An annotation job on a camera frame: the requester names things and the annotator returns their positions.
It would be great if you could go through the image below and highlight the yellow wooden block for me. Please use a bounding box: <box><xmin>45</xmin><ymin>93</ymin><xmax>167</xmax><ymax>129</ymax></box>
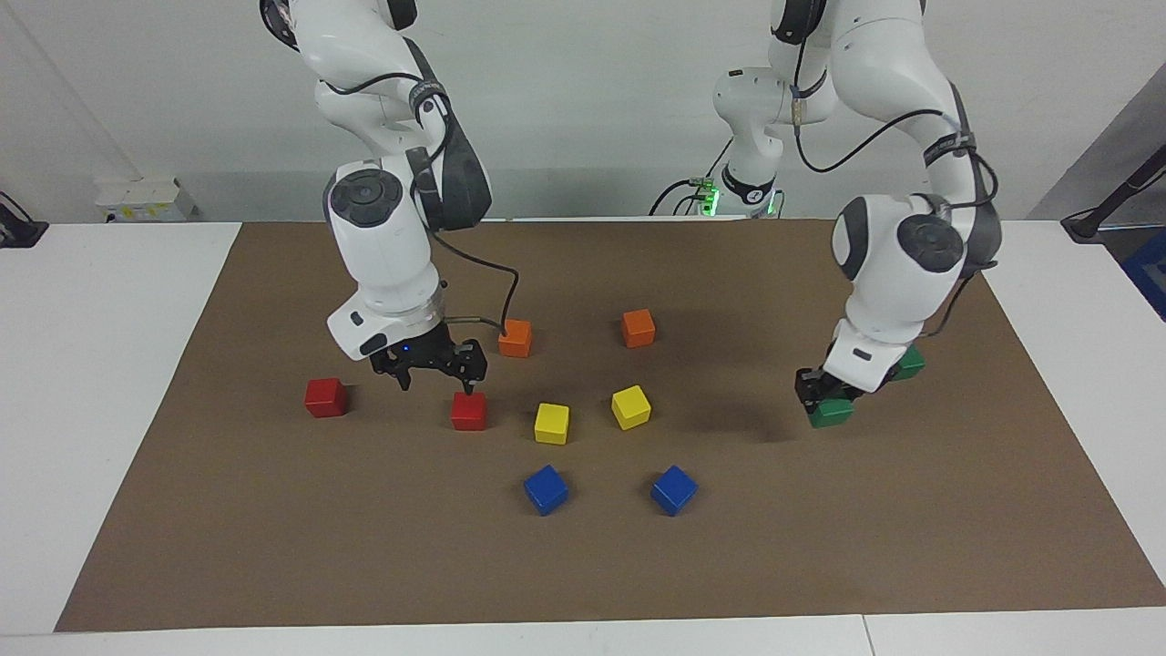
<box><xmin>610</xmin><ymin>384</ymin><xmax>653</xmax><ymax>432</ymax></box>
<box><xmin>534</xmin><ymin>403</ymin><xmax>571</xmax><ymax>446</ymax></box>

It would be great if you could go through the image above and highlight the blue wooden block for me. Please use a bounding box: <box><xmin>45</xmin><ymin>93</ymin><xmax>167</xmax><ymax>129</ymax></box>
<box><xmin>650</xmin><ymin>465</ymin><xmax>699</xmax><ymax>518</ymax></box>
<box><xmin>524</xmin><ymin>465</ymin><xmax>570</xmax><ymax>518</ymax></box>

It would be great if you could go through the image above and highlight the brown table mat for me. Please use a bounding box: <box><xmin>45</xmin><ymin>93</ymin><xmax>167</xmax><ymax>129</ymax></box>
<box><xmin>55</xmin><ymin>217</ymin><xmax>1166</xmax><ymax>633</ymax></box>

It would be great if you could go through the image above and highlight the black stand pole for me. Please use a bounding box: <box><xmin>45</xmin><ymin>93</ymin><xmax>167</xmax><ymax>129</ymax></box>
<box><xmin>1061</xmin><ymin>144</ymin><xmax>1166</xmax><ymax>243</ymax></box>

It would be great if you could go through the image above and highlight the white power strip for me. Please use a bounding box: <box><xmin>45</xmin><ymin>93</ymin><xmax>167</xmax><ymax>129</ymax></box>
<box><xmin>96</xmin><ymin>178</ymin><xmax>195</xmax><ymax>224</ymax></box>

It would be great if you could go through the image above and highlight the blue box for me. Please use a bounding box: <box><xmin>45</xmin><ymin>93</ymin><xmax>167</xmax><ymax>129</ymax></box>
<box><xmin>1120</xmin><ymin>228</ymin><xmax>1166</xmax><ymax>322</ymax></box>

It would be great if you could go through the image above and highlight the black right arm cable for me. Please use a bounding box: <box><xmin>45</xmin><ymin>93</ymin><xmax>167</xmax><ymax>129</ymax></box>
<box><xmin>319</xmin><ymin>71</ymin><xmax>522</xmax><ymax>333</ymax></box>

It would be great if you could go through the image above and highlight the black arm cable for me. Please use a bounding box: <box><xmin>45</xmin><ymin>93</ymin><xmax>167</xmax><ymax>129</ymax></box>
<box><xmin>788</xmin><ymin>36</ymin><xmax>1001</xmax><ymax>333</ymax></box>
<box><xmin>319</xmin><ymin>71</ymin><xmax>522</xmax><ymax>333</ymax></box>

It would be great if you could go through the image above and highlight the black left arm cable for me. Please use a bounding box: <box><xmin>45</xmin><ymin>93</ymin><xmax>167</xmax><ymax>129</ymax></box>
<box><xmin>788</xmin><ymin>36</ymin><xmax>1001</xmax><ymax>333</ymax></box>

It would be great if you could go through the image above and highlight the black cable with grey plug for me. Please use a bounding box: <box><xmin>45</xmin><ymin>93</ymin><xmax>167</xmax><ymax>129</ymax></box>
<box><xmin>649</xmin><ymin>132</ymin><xmax>737</xmax><ymax>218</ymax></box>

